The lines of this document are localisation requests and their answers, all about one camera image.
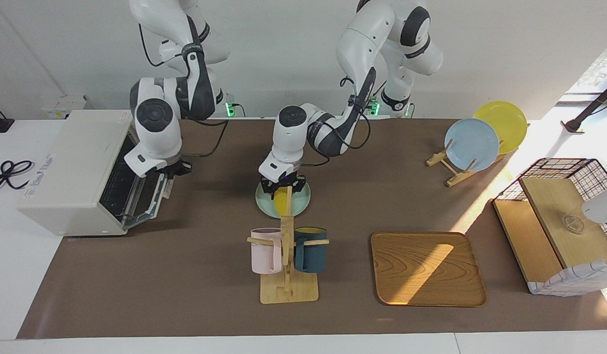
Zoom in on wooden mug tree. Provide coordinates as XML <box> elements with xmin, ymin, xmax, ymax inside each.
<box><xmin>247</xmin><ymin>187</ymin><xmax>330</xmax><ymax>304</ymax></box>

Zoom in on wooden plate rack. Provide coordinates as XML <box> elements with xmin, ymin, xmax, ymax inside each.
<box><xmin>426</xmin><ymin>123</ymin><xmax>530</xmax><ymax>188</ymax></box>

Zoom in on black looped cable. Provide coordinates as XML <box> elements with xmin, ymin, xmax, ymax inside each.
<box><xmin>0</xmin><ymin>160</ymin><xmax>33</xmax><ymax>192</ymax></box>

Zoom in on pink mug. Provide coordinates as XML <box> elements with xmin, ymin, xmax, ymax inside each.
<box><xmin>250</xmin><ymin>228</ymin><xmax>284</xmax><ymax>275</ymax></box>

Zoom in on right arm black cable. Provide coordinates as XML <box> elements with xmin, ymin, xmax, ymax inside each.
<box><xmin>139</xmin><ymin>22</ymin><xmax>230</xmax><ymax>159</ymax></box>

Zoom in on yellow corn cob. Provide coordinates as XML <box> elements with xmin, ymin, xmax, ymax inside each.
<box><xmin>274</xmin><ymin>186</ymin><xmax>294</xmax><ymax>217</ymax></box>

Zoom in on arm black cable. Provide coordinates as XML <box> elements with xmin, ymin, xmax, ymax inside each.
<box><xmin>139</xmin><ymin>22</ymin><xmax>230</xmax><ymax>159</ymax></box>
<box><xmin>303</xmin><ymin>76</ymin><xmax>373</xmax><ymax>166</ymax></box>

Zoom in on wide wooden shelf board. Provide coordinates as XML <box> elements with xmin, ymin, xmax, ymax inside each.
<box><xmin>520</xmin><ymin>176</ymin><xmax>607</xmax><ymax>268</ymax></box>

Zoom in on brown table mat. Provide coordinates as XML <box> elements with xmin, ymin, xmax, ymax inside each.
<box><xmin>17</xmin><ymin>118</ymin><xmax>607</xmax><ymax>340</ymax></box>

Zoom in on dark teal mug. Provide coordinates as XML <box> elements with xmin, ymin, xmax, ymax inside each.
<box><xmin>293</xmin><ymin>227</ymin><xmax>328</xmax><ymax>274</ymax></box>

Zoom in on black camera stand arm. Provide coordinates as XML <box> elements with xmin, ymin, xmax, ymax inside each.
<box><xmin>561</xmin><ymin>79</ymin><xmax>607</xmax><ymax>133</ymax></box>

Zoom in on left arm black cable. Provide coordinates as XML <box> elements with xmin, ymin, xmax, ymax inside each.
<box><xmin>303</xmin><ymin>76</ymin><xmax>373</xmax><ymax>166</ymax></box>

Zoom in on yellow plate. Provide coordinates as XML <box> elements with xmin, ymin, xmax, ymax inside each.
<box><xmin>473</xmin><ymin>101</ymin><xmax>528</xmax><ymax>155</ymax></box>

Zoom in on light blue plate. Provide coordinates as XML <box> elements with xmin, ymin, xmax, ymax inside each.
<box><xmin>444</xmin><ymin>118</ymin><xmax>500</xmax><ymax>172</ymax></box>

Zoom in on black wire basket white liner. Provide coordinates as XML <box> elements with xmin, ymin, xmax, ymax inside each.
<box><xmin>492</xmin><ymin>157</ymin><xmax>607</xmax><ymax>296</ymax></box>

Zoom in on white rounded fixture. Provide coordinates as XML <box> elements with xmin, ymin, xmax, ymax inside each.
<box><xmin>582</xmin><ymin>183</ymin><xmax>607</xmax><ymax>224</ymax></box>

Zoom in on white toaster oven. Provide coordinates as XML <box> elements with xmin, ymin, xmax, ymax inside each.
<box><xmin>17</xmin><ymin>110</ymin><xmax>151</xmax><ymax>236</ymax></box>

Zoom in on wooden serving tray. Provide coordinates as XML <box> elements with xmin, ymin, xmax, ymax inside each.
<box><xmin>371</xmin><ymin>232</ymin><xmax>487</xmax><ymax>307</ymax></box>

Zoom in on pale green plate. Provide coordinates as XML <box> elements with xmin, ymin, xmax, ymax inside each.
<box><xmin>255</xmin><ymin>179</ymin><xmax>312</xmax><ymax>219</ymax></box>

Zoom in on glass oven door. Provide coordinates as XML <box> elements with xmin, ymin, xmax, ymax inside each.
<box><xmin>121</xmin><ymin>172</ymin><xmax>173</xmax><ymax>233</ymax></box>

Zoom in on narrow wooden shelf board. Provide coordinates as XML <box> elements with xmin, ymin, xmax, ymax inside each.
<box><xmin>493</xmin><ymin>199</ymin><xmax>564</xmax><ymax>283</ymax></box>

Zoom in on white power strip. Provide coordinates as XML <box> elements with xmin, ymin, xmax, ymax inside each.
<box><xmin>42</xmin><ymin>95</ymin><xmax>87</xmax><ymax>119</ymax></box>

